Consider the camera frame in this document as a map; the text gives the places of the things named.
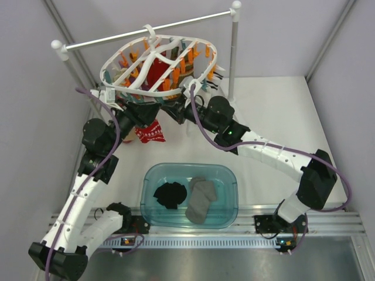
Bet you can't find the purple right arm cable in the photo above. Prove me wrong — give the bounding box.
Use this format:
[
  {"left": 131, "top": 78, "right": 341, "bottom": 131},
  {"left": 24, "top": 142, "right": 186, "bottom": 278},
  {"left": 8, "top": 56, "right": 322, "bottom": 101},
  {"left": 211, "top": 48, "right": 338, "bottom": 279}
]
[{"left": 189, "top": 84, "right": 352, "bottom": 255}]

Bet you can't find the white black striped sock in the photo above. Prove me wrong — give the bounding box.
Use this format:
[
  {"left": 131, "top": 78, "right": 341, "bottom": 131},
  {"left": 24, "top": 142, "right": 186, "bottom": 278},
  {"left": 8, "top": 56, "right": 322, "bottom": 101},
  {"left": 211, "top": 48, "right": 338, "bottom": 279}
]
[{"left": 205, "top": 64, "right": 226, "bottom": 91}]

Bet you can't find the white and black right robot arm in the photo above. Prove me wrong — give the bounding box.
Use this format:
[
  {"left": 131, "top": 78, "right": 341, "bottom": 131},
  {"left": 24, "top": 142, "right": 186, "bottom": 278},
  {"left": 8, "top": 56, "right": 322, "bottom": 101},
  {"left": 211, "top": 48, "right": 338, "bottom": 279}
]
[{"left": 161, "top": 96, "right": 338, "bottom": 234}]

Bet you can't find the white oval clip hanger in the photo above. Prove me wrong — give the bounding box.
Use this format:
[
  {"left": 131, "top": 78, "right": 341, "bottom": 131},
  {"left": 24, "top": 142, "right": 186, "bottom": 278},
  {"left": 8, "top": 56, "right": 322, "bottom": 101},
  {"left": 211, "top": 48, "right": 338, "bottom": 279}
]
[{"left": 100, "top": 25, "right": 225, "bottom": 100}]

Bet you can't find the teal transparent plastic tub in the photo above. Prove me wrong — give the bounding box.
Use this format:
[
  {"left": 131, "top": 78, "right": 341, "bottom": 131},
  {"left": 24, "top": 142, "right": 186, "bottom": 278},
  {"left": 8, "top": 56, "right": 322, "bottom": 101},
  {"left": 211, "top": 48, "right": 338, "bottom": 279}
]
[{"left": 140, "top": 163, "right": 238, "bottom": 229}]

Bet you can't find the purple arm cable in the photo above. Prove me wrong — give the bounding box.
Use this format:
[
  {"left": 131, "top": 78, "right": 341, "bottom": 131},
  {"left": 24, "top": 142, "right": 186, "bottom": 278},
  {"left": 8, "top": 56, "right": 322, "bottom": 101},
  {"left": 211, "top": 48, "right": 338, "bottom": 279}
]
[
  {"left": 43, "top": 87, "right": 144, "bottom": 281},
  {"left": 189, "top": 84, "right": 352, "bottom": 255}
]

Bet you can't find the grey sock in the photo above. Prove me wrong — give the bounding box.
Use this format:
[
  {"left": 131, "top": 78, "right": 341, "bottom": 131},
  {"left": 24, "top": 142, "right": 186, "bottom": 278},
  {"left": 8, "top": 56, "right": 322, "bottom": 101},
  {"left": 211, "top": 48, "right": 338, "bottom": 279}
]
[{"left": 185, "top": 177, "right": 217, "bottom": 224}]

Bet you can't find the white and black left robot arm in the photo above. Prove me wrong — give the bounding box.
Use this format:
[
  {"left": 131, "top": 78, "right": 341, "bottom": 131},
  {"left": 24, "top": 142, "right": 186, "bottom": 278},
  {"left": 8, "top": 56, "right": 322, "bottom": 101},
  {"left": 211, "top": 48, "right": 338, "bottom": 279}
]
[{"left": 29, "top": 102, "right": 161, "bottom": 280}]

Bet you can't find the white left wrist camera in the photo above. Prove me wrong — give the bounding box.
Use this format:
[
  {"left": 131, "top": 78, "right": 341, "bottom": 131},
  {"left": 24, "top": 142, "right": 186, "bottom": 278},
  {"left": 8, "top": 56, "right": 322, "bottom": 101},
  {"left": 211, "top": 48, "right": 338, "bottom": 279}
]
[{"left": 90, "top": 87, "right": 123, "bottom": 111}]

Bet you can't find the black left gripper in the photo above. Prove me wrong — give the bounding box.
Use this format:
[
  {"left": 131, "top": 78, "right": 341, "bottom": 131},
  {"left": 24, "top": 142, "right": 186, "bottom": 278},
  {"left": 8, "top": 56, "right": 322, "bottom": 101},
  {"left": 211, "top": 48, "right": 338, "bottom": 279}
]
[{"left": 105, "top": 98, "right": 162, "bottom": 153}]

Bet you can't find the olive green sock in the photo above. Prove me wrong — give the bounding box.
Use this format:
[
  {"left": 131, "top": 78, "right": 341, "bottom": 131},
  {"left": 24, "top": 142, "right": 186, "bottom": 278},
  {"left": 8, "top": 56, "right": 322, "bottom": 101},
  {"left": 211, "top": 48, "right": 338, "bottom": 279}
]
[{"left": 171, "top": 48, "right": 194, "bottom": 88}]

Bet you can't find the white drying rack stand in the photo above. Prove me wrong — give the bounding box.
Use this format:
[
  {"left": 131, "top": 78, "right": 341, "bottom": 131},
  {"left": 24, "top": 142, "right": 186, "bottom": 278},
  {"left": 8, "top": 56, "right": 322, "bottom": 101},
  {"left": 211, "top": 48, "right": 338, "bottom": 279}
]
[{"left": 51, "top": 1, "right": 242, "bottom": 102}]

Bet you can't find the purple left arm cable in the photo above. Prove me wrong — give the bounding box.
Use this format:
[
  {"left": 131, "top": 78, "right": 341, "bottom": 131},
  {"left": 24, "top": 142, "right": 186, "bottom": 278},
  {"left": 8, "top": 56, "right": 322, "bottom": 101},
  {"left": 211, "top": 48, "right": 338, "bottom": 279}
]
[{"left": 43, "top": 87, "right": 144, "bottom": 281}]

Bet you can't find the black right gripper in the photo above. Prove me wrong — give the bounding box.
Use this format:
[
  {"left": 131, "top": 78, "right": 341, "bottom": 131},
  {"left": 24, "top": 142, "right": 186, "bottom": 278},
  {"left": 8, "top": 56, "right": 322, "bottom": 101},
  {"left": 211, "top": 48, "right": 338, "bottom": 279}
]
[{"left": 162, "top": 95, "right": 220, "bottom": 135}]

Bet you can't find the red patterned sock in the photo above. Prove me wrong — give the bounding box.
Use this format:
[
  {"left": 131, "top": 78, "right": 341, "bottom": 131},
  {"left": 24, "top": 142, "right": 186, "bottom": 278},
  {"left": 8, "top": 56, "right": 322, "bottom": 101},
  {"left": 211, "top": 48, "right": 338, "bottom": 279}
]
[{"left": 135, "top": 119, "right": 166, "bottom": 143}]

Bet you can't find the aluminium mounting rail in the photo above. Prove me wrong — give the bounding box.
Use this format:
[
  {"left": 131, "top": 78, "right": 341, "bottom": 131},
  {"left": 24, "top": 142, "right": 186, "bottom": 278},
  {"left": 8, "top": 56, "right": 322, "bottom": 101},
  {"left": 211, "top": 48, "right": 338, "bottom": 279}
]
[{"left": 45, "top": 204, "right": 366, "bottom": 249}]

